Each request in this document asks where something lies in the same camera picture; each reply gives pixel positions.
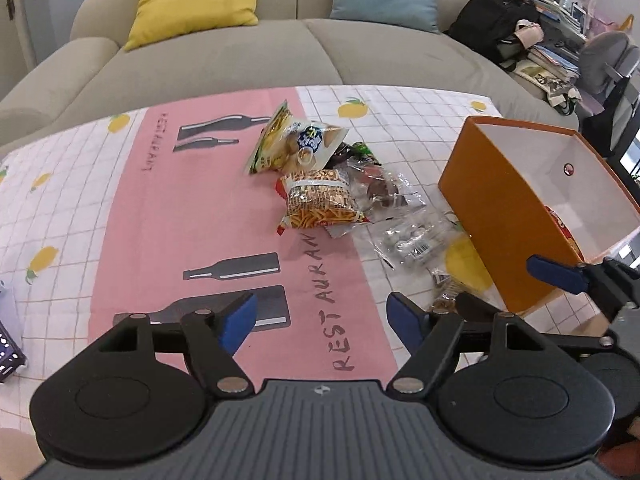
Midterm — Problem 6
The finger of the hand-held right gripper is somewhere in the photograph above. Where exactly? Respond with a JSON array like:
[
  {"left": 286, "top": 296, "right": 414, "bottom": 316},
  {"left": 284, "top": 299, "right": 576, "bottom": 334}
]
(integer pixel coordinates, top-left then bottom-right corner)
[
  {"left": 456, "top": 291, "right": 616, "bottom": 353},
  {"left": 527, "top": 255, "right": 628, "bottom": 311}
]

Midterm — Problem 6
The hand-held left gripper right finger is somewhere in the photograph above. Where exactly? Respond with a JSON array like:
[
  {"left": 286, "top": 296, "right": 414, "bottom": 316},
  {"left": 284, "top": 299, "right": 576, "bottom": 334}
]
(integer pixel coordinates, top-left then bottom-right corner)
[{"left": 386, "top": 291, "right": 551, "bottom": 395}]

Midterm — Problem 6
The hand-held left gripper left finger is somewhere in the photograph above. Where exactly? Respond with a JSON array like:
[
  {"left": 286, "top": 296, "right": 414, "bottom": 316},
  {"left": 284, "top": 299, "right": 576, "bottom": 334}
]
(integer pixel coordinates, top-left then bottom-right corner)
[{"left": 95, "top": 292, "right": 258, "bottom": 396}]

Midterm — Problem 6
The orange cardboard box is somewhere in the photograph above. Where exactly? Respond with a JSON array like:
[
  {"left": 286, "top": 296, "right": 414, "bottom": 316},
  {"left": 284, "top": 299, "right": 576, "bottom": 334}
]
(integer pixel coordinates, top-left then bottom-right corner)
[{"left": 438, "top": 116, "right": 640, "bottom": 313}]

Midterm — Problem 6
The dark green snack packet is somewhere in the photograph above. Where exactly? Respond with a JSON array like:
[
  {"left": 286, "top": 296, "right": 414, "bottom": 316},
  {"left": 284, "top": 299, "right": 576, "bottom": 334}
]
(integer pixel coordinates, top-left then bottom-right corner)
[{"left": 332, "top": 141, "right": 383, "bottom": 168}]

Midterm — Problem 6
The clear packet of dark snacks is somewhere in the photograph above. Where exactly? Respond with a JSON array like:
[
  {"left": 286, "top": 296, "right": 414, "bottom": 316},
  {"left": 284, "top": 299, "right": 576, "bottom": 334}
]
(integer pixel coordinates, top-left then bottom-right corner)
[{"left": 345, "top": 160, "right": 427, "bottom": 223}]

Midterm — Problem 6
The small brown snack packet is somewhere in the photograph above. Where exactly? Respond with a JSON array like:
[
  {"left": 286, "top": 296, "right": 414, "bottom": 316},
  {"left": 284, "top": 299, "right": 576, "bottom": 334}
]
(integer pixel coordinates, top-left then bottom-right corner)
[{"left": 430, "top": 272, "right": 481, "bottom": 313}]

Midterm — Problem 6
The red snack packet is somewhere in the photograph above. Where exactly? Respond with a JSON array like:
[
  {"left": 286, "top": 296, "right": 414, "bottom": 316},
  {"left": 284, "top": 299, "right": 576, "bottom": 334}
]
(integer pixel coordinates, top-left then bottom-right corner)
[{"left": 542, "top": 205, "right": 585, "bottom": 263}]

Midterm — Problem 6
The clear packet of silver candies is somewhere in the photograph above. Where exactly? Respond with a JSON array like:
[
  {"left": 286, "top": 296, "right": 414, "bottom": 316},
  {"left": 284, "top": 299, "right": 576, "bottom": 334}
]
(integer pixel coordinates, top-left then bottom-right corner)
[{"left": 367, "top": 210, "right": 463, "bottom": 273}]

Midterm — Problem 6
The computer monitor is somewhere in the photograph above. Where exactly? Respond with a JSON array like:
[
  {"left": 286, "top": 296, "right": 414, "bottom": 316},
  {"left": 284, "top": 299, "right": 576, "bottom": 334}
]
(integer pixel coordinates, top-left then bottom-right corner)
[{"left": 617, "top": 125, "right": 640, "bottom": 183}]

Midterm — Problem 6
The pink lemon print tablecloth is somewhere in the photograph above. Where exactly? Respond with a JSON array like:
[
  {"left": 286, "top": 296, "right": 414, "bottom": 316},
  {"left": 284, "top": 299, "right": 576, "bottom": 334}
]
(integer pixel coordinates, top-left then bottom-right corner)
[{"left": 0, "top": 85, "right": 621, "bottom": 401}]

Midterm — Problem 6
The orange stick snack bag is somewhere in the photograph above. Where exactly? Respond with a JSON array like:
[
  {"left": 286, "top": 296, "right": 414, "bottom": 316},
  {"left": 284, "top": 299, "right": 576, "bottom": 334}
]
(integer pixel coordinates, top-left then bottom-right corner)
[{"left": 276, "top": 167, "right": 371, "bottom": 235}]

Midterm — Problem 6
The yellow green chip bag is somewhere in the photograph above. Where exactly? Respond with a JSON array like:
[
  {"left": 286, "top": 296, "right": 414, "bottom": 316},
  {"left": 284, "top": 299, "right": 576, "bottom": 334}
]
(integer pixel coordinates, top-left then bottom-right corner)
[{"left": 244, "top": 100, "right": 301, "bottom": 176}]

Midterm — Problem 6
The white blue snack bag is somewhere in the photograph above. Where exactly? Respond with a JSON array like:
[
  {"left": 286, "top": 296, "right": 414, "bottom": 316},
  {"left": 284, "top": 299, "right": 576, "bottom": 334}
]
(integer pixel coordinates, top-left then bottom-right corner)
[{"left": 280, "top": 120, "right": 350, "bottom": 171}]

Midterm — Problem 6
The printed tote bag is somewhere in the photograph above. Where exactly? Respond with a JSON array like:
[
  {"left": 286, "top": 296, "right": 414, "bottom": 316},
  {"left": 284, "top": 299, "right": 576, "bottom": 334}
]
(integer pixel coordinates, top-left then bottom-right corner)
[{"left": 512, "top": 57, "right": 583, "bottom": 111}]

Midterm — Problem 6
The grey office chair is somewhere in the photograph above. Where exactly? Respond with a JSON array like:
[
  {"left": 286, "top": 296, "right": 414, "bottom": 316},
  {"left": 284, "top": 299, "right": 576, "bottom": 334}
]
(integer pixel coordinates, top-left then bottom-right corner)
[{"left": 579, "top": 30, "right": 640, "bottom": 156}]

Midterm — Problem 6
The purple plastic basket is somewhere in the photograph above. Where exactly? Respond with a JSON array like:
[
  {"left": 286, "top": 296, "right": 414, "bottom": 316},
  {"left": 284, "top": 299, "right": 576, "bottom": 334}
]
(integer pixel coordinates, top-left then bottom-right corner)
[{"left": 0, "top": 317, "right": 27, "bottom": 386}]

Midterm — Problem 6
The beige pouch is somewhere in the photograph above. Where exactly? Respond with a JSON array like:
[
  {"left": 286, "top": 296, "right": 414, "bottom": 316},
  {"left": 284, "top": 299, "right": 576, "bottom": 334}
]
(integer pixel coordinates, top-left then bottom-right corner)
[{"left": 510, "top": 20, "right": 545, "bottom": 53}]

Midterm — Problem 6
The beige sofa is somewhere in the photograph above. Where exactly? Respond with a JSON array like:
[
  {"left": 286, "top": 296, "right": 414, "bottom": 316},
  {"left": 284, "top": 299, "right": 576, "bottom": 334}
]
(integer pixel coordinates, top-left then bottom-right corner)
[{"left": 0, "top": 0, "right": 581, "bottom": 161}]

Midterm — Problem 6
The black backpack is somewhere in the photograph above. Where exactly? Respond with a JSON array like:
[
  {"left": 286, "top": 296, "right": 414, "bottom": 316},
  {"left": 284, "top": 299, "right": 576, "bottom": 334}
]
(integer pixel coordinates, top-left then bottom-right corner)
[{"left": 446, "top": 0, "right": 542, "bottom": 63}]

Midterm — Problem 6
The yellow pillow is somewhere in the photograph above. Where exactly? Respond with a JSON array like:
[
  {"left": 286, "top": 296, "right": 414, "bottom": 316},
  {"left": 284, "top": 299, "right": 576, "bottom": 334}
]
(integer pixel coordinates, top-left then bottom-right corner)
[{"left": 123, "top": 0, "right": 260, "bottom": 52}]

